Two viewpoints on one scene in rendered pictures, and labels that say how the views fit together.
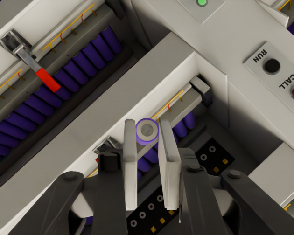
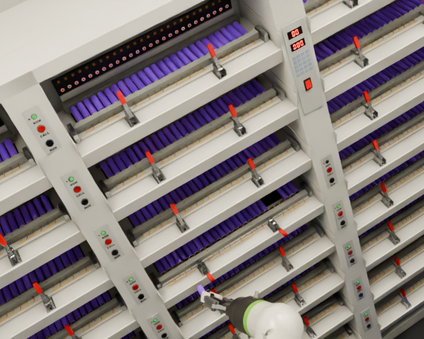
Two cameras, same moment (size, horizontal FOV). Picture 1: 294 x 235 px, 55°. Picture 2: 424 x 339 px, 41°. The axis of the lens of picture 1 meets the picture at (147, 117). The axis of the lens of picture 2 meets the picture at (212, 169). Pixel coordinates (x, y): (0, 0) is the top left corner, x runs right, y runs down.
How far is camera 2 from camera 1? 1.51 m
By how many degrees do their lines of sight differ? 30
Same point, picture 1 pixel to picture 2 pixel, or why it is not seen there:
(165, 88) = (175, 289)
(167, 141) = not seen: hidden behind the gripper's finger
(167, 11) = (167, 317)
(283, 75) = (138, 293)
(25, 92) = (223, 285)
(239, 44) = (148, 304)
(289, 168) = (147, 261)
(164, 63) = (175, 299)
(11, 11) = (219, 320)
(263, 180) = (157, 257)
